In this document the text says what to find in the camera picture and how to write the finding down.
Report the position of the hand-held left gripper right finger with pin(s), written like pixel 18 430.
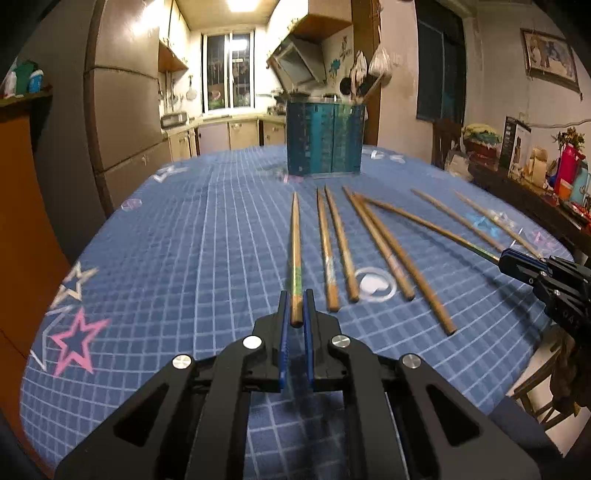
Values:
pixel 309 350

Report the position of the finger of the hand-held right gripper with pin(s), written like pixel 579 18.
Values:
pixel 519 267

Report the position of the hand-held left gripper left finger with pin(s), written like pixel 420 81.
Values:
pixel 284 350

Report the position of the wooden chopstick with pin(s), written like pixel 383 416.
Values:
pixel 434 227
pixel 296 258

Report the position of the bunch of chopsticks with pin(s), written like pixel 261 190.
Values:
pixel 341 244

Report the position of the teal utensil holder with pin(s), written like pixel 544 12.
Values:
pixel 323 138

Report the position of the dark wooden sideboard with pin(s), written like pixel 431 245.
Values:
pixel 517 194

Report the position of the light wooden chair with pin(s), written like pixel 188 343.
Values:
pixel 531 383

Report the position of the cream container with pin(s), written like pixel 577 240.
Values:
pixel 538 166

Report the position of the teal cup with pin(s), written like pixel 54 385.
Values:
pixel 581 184

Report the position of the red thermos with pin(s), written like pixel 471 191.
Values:
pixel 570 170

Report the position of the black product box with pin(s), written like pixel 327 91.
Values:
pixel 512 143

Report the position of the basket with cloth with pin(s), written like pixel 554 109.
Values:
pixel 480 138

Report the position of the blue checked star tablecloth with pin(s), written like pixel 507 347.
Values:
pixel 184 254

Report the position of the flower bunch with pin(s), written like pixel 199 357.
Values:
pixel 570 137

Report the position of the dark wooden chair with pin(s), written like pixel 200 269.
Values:
pixel 443 138

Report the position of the framed elephant picture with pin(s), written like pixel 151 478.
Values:
pixel 549 57

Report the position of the dark window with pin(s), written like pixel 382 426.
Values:
pixel 438 69

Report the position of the kitchen base cabinets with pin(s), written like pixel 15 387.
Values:
pixel 212 136

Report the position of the white plastic bag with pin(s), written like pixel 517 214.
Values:
pixel 381 64

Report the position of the black hanging pan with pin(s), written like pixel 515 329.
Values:
pixel 345 85

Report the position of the silver countertop appliance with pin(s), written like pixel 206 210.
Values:
pixel 174 120

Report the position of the white cloth bag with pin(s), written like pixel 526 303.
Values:
pixel 358 69

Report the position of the hanging strainer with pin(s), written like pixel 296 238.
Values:
pixel 192 92

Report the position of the grey refrigerator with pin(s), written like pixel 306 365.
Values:
pixel 124 115

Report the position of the kitchen window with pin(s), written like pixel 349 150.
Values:
pixel 228 69

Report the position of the orange wooden cabinet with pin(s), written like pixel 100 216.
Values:
pixel 23 230

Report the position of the range hood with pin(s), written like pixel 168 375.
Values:
pixel 295 62

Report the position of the ceiling light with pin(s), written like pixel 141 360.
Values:
pixel 249 3

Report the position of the blue bottle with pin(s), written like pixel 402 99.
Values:
pixel 36 82

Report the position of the white bottle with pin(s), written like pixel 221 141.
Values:
pixel 9 85

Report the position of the green bottle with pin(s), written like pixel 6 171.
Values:
pixel 22 69

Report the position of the wall cabinet above hood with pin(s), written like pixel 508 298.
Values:
pixel 323 18

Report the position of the cream wall cabinet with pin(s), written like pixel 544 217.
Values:
pixel 173 37

